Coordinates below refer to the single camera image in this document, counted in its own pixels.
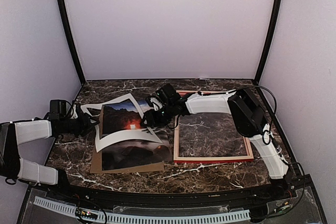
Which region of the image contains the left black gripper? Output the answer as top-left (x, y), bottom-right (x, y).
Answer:
top-left (60, 112), bottom-right (100, 138)

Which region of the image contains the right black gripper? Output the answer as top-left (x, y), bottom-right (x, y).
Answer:
top-left (142, 103), bottom-right (175, 127)

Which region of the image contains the white mat board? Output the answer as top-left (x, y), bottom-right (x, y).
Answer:
top-left (80, 93), bottom-right (162, 152)

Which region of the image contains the red wooden picture frame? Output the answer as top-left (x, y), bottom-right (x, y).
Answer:
top-left (173, 101), bottom-right (254, 164)

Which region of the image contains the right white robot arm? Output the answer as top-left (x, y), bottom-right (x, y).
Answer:
top-left (141, 84), bottom-right (292, 200)

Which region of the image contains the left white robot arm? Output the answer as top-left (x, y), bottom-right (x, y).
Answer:
top-left (1, 100), bottom-right (100, 201)

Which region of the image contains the landscape photo print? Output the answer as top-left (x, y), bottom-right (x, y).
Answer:
top-left (100, 100), bottom-right (172, 171)

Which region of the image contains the brown backing board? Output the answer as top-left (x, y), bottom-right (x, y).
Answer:
top-left (90, 113), bottom-right (165, 174)

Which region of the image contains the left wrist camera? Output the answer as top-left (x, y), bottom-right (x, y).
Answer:
top-left (70, 104), bottom-right (81, 119)

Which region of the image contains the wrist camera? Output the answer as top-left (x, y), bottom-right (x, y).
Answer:
top-left (145, 95), bottom-right (164, 111)
top-left (70, 104), bottom-right (81, 119)

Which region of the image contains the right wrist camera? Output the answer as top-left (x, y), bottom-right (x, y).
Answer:
top-left (145, 95), bottom-right (164, 111)

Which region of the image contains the white cable tray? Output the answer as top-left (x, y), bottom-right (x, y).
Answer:
top-left (33, 196), bottom-right (250, 223)

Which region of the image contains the left black corner post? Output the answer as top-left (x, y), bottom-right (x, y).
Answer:
top-left (57, 0), bottom-right (86, 85)

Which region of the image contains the black corner post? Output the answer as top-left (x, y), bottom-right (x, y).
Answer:
top-left (254, 0), bottom-right (281, 84)
top-left (57, 0), bottom-right (86, 85)

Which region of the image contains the black front table rail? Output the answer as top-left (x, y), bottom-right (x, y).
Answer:
top-left (26, 175), bottom-right (316, 213)

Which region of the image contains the right black corner post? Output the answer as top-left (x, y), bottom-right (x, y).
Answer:
top-left (254, 0), bottom-right (281, 84)

